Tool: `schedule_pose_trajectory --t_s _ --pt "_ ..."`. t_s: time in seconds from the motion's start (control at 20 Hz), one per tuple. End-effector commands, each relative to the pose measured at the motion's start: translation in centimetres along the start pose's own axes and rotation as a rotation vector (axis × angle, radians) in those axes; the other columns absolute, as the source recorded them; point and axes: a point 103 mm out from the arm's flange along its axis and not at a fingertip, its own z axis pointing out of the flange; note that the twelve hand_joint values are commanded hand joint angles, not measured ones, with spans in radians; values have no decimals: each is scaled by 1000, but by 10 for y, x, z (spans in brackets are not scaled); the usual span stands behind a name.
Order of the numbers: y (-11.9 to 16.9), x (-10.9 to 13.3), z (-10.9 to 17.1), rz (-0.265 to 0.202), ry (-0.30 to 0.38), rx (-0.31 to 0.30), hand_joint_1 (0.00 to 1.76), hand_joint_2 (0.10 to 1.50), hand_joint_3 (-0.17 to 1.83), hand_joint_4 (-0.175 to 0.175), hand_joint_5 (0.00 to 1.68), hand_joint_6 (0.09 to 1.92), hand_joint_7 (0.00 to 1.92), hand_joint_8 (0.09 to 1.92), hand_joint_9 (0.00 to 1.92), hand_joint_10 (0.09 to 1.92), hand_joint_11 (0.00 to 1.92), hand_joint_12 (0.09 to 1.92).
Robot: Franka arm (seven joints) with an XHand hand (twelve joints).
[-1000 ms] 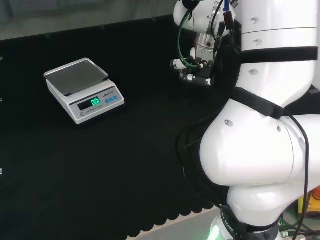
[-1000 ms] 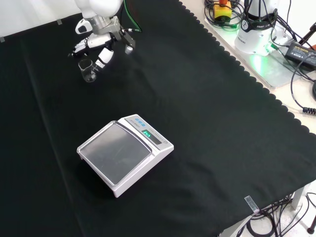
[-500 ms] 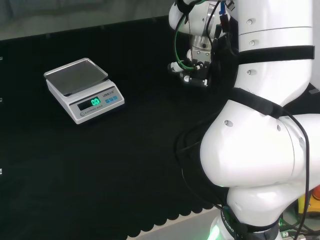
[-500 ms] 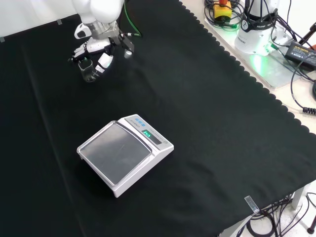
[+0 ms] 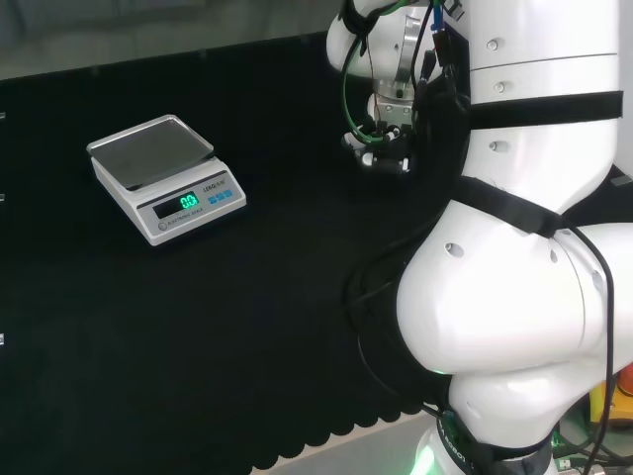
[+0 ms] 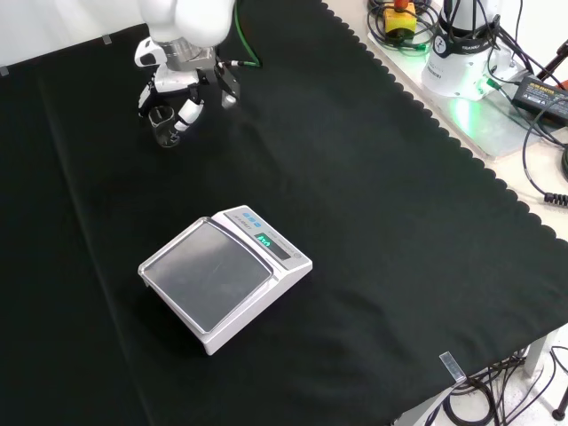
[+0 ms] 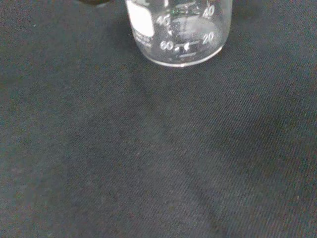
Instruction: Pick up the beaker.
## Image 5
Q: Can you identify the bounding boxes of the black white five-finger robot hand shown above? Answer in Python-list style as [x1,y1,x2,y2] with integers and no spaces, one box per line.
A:
[340,93,414,176]

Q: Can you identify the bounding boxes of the white electronic balance steel pan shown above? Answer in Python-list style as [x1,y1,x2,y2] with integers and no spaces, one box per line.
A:
[85,114,248,248]

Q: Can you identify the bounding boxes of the black bench cloth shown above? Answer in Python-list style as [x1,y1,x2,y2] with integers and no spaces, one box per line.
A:
[0,29,633,475]

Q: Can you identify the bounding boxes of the yellow stop button box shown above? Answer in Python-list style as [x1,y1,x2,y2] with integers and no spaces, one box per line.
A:
[588,363,633,432]

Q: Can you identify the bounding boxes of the green cable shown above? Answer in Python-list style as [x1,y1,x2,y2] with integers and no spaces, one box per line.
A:
[341,0,422,145]

